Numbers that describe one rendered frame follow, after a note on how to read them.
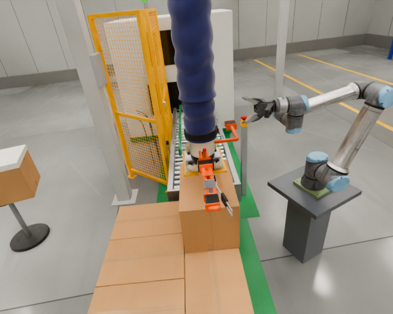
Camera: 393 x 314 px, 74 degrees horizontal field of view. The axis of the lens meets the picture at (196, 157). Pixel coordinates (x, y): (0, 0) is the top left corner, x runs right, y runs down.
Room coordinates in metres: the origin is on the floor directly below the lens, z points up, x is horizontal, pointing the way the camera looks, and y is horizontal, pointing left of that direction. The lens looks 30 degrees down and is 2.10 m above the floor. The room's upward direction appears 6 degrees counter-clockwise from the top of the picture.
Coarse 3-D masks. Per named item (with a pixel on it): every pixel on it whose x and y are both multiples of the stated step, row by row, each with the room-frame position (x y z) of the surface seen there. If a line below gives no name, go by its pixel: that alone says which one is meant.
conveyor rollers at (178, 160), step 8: (184, 128) 3.52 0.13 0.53; (176, 136) 3.26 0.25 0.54; (184, 136) 3.25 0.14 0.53; (176, 144) 3.07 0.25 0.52; (184, 144) 3.00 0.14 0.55; (176, 152) 2.81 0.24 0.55; (176, 160) 2.62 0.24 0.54; (176, 168) 2.45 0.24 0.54; (176, 176) 2.28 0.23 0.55; (176, 184) 2.17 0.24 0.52
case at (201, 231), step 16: (224, 160) 1.86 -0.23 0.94; (192, 176) 1.67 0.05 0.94; (224, 176) 1.63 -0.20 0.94; (192, 192) 1.48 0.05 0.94; (224, 192) 1.44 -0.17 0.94; (192, 208) 1.31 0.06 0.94; (224, 208) 1.28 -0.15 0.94; (192, 224) 1.29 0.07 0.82; (208, 224) 1.29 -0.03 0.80; (224, 224) 1.28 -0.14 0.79; (192, 240) 1.29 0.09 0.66; (208, 240) 1.29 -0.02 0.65; (224, 240) 1.29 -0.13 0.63
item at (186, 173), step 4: (184, 152) 1.74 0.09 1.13; (188, 152) 1.68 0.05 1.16; (184, 156) 1.67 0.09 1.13; (184, 160) 1.62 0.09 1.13; (184, 164) 1.56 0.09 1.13; (188, 164) 1.53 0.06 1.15; (192, 164) 1.54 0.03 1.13; (184, 168) 1.51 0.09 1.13; (184, 172) 1.47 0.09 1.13; (188, 172) 1.46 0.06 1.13; (192, 172) 1.46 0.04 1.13; (196, 172) 1.45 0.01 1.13; (184, 176) 1.43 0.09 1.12; (188, 176) 1.43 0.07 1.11
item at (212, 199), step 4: (204, 196) 1.04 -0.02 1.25; (208, 196) 1.02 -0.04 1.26; (212, 196) 1.02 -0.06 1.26; (216, 196) 1.02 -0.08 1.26; (204, 200) 1.04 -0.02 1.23; (208, 200) 0.99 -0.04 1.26; (212, 200) 0.99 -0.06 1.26; (216, 200) 0.99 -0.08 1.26; (208, 204) 0.96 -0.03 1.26; (212, 204) 0.96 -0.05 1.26; (216, 204) 0.96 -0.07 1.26
